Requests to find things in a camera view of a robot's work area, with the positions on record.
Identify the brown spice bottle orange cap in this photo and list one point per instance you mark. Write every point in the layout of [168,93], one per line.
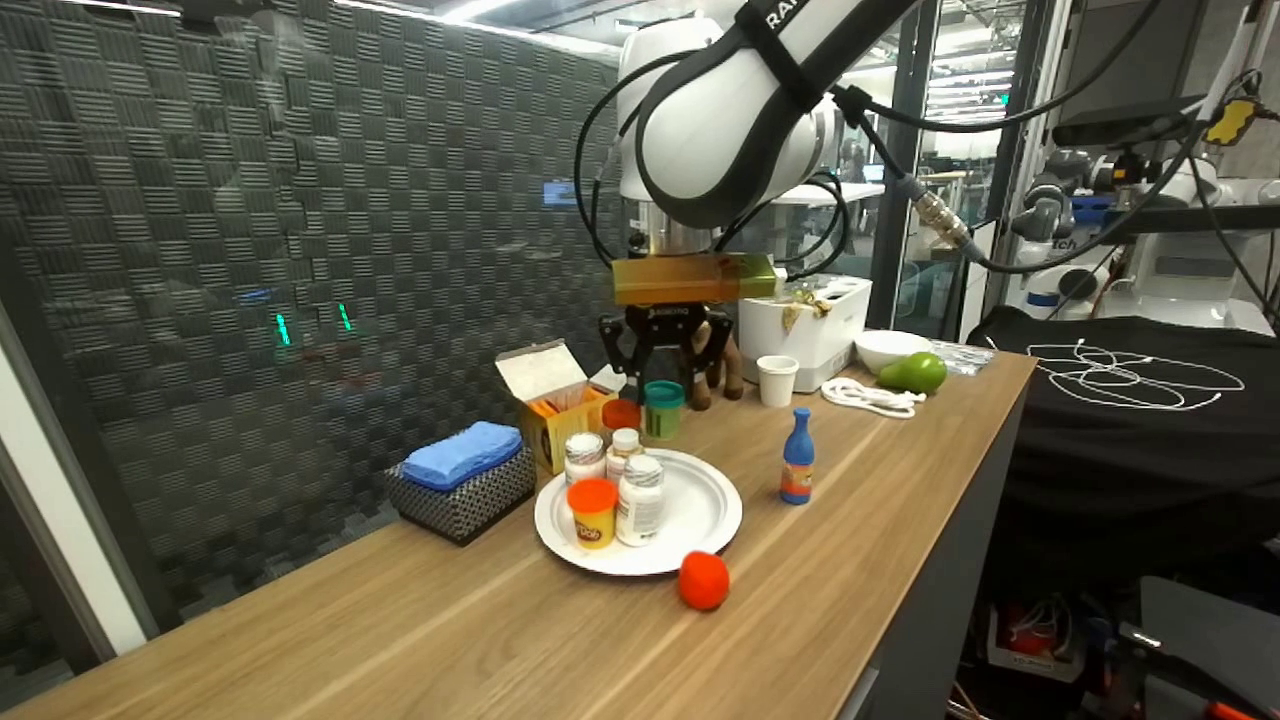
[620,413]

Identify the white paper cup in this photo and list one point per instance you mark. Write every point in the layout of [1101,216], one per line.
[779,386]

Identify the large white pill bottle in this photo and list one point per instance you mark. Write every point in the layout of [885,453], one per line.
[643,506]

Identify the white bowl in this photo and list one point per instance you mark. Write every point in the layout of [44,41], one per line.
[885,347]

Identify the white lab equipment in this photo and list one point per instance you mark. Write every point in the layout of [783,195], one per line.
[1066,287]

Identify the grey woven basket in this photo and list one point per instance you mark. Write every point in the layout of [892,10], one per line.
[461,506]

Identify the dried brown plant stems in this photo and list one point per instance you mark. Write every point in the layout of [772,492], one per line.
[806,311]

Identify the small blue bottle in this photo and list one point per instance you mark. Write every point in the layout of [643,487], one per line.
[796,465]

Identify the red white box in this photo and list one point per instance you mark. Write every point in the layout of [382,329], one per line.
[1032,642]

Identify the yellow cardboard box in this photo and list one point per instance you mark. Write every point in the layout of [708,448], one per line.
[560,413]

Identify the brown moose plush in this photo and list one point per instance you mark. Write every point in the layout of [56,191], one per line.
[726,373]

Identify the white planter appliance with lamp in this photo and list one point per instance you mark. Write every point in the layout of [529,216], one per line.
[825,340]

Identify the white round plate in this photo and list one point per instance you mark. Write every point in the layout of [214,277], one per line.
[700,514]

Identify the teal lid putty tub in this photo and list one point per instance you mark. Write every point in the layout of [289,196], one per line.
[661,410]

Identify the black draped table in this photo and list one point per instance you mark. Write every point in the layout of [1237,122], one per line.
[1133,465]

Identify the orange lid putty tub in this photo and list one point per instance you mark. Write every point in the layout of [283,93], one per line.
[594,514]

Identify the green fruit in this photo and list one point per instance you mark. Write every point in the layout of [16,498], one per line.
[916,373]

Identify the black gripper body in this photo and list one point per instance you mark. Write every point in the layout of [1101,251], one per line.
[667,326]

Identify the tan wrist camera box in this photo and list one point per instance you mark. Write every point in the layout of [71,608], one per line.
[685,282]

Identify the orange plush ball toy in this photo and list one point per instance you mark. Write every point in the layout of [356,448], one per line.
[700,583]

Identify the blue folded cloth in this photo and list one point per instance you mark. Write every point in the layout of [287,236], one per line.
[461,453]

